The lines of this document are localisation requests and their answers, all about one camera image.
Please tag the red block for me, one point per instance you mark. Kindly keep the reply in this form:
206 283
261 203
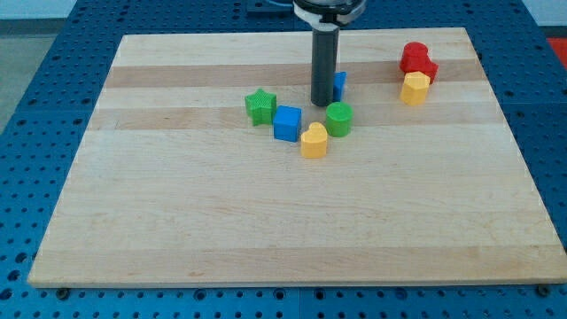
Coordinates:
415 58

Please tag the blue block behind pusher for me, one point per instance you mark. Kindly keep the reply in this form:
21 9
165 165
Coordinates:
339 86

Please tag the yellow heart block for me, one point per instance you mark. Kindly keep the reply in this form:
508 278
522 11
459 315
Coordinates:
314 141

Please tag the blue cube block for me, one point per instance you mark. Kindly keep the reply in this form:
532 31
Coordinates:
287 123

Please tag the green star block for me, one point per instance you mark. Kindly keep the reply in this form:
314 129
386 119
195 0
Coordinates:
260 106

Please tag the wooden board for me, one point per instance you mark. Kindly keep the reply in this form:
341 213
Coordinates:
172 186

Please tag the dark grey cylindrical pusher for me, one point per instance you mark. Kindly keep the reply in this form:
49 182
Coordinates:
324 59

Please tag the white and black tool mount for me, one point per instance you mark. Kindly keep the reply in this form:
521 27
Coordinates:
329 12

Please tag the green cylinder block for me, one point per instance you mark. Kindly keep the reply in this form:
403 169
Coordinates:
339 116

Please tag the yellow hexagon block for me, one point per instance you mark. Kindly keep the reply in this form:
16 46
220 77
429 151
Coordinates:
415 88

